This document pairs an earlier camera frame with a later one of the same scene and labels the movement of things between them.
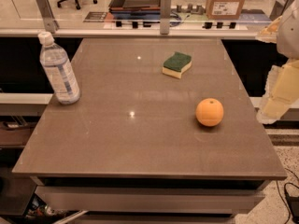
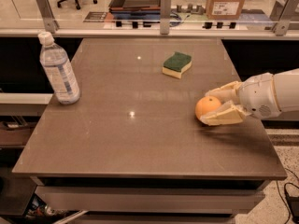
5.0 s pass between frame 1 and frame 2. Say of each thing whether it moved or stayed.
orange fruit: stayed
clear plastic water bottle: stayed
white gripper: moved
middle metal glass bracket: stayed
